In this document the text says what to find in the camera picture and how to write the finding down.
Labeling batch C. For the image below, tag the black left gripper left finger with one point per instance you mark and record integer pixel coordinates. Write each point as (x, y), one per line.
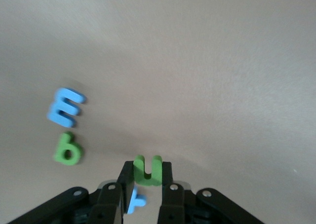
(108, 204)

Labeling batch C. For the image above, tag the blue foam letter E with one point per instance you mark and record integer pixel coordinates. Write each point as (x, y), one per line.
(60, 110)

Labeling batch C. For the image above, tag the green foam letter b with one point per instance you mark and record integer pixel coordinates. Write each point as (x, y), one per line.
(61, 157)

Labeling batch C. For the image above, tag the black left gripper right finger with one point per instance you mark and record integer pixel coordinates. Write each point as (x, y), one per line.
(172, 204)

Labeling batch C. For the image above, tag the green foam letter u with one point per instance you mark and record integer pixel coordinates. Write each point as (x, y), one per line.
(155, 177)

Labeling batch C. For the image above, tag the blue foam letter x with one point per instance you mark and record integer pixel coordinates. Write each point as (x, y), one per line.
(134, 203)

